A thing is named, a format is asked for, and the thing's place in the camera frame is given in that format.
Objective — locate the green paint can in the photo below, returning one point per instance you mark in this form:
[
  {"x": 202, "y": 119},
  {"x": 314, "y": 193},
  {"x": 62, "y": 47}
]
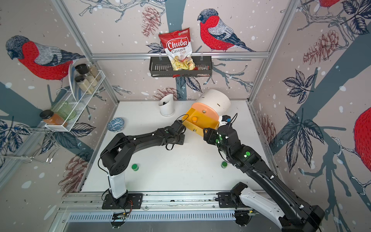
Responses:
[
  {"x": 135, "y": 167},
  {"x": 224, "y": 164}
]

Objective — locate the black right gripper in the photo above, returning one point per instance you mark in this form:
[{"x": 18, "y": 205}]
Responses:
[{"x": 210, "y": 134}]

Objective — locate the black wire wall basket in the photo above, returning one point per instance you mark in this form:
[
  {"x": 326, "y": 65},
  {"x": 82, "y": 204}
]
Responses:
[{"x": 161, "y": 67}]

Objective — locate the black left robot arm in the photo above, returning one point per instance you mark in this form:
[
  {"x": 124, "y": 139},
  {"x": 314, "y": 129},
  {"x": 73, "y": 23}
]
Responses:
[{"x": 116, "y": 157}]

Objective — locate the yellow drawer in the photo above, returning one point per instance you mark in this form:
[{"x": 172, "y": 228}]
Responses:
[{"x": 203, "y": 122}]

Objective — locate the black lid spice jar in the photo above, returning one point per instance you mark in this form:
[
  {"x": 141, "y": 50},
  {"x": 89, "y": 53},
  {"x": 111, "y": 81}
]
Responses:
[
  {"x": 84, "y": 85},
  {"x": 84, "y": 71}
]

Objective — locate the blue patterned bowl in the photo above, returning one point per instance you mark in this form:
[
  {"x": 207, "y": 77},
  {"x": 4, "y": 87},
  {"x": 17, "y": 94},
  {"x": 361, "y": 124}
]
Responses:
[{"x": 116, "y": 125}]

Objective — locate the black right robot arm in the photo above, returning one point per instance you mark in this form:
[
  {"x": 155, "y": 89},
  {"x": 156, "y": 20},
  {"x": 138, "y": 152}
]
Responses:
[{"x": 284, "y": 207}]

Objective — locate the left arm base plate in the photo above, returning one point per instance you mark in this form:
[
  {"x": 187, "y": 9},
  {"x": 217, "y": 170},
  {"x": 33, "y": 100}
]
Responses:
[{"x": 127, "y": 201}]

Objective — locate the orange sauce jar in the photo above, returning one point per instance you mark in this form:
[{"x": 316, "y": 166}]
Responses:
[{"x": 51, "y": 118}]

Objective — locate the white utensil holder cup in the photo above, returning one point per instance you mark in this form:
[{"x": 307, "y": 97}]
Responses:
[{"x": 166, "y": 105}]

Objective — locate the white plate on shelf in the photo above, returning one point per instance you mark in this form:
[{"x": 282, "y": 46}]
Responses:
[{"x": 73, "y": 73}]

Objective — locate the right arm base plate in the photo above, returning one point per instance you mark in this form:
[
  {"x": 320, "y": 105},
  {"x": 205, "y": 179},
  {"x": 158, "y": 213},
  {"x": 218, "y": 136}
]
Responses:
[{"x": 227, "y": 200}]

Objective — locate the green glass cup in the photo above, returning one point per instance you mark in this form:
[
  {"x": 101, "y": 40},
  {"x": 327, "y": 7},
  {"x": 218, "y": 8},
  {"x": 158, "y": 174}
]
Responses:
[{"x": 65, "y": 110}]

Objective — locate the round white drawer cabinet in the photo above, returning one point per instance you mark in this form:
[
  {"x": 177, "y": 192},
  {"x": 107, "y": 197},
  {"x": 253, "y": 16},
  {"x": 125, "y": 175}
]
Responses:
[{"x": 215, "y": 99}]

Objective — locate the black lid spice jar lower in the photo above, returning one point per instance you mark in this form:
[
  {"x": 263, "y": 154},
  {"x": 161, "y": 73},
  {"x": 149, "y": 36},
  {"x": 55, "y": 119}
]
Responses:
[{"x": 84, "y": 85}]

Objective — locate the black lid spice jar upper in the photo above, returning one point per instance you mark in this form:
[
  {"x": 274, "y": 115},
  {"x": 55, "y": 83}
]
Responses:
[{"x": 84, "y": 71}]

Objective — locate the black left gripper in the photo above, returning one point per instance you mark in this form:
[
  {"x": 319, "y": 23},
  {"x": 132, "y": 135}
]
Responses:
[{"x": 182, "y": 139}]

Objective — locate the red Chuba chips bag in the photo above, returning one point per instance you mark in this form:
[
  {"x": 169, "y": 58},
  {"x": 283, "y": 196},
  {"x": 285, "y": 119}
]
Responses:
[{"x": 177, "y": 46}]

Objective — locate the metal wire hook rack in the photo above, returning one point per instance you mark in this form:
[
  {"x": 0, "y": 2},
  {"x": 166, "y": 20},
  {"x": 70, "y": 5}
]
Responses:
[{"x": 30, "y": 144}]

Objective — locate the white wire wall shelf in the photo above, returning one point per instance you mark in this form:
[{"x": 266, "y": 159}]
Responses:
[{"x": 79, "y": 106}]

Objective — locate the pink top drawer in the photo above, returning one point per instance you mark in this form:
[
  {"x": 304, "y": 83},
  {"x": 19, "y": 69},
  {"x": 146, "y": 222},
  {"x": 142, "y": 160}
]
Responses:
[{"x": 206, "y": 110}]

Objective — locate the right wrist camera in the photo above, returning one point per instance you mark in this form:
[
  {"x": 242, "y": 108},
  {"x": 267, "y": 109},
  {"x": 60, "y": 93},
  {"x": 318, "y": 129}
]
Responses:
[{"x": 224, "y": 120}]

